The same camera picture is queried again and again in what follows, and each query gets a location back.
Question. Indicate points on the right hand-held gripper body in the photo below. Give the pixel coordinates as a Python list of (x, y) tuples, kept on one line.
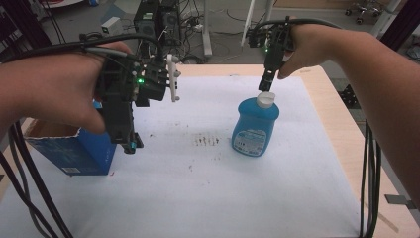
[(274, 39)]

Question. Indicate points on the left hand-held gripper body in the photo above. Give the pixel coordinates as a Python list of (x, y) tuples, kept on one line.
[(119, 82)]

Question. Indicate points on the blue bottle with white cap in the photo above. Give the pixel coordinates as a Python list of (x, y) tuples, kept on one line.
[(256, 129)]

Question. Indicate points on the person's right hand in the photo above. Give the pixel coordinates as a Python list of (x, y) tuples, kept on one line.
[(310, 46)]

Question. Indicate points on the person's left hand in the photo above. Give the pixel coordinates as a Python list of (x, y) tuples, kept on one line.
[(66, 89)]

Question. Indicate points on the white stand leg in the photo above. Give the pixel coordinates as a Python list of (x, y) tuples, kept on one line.
[(252, 20), (207, 29)]

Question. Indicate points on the blue cardboard box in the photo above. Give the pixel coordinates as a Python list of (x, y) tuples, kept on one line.
[(82, 148)]

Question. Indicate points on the small white box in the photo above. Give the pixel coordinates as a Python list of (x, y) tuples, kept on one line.
[(111, 25)]

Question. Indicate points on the black computer tower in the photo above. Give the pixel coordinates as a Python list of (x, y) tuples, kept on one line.
[(158, 20)]

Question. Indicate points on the white table mat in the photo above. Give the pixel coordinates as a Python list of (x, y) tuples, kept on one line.
[(198, 191)]

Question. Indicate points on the black perforated plate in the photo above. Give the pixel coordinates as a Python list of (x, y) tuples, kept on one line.
[(348, 95)]

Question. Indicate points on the wheeled chair base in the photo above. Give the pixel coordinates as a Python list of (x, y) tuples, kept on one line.
[(363, 10)]

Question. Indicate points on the dark equipment rack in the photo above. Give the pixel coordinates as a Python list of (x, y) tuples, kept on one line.
[(20, 26)]

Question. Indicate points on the grey tape strip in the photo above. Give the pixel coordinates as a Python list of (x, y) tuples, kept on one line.
[(399, 200)]

